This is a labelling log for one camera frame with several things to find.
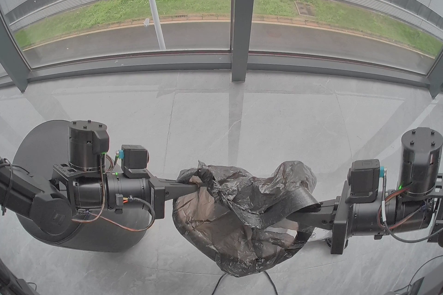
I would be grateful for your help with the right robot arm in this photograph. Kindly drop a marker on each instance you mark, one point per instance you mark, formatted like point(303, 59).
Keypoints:
point(420, 155)

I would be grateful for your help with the dark grey round chair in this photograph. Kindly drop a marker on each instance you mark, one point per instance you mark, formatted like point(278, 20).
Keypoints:
point(38, 141)

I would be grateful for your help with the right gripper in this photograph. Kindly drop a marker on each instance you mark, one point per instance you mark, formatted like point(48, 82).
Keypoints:
point(363, 217)

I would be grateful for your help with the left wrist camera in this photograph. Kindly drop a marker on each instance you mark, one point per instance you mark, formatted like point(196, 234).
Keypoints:
point(135, 155)

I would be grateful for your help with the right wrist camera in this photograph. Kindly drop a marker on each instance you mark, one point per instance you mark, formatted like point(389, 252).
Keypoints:
point(365, 176)

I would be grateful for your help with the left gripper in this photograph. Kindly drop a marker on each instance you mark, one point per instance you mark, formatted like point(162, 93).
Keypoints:
point(131, 191)

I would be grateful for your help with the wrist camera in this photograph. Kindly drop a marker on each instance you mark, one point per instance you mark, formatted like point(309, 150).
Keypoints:
point(135, 155)
point(365, 176)

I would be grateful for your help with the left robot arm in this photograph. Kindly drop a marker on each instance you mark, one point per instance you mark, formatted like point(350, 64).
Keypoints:
point(34, 196)

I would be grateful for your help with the black plastic bag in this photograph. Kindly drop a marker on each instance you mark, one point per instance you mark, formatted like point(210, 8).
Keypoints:
point(242, 196)

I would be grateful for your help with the window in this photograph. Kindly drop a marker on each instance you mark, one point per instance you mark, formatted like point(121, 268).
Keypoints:
point(238, 10)

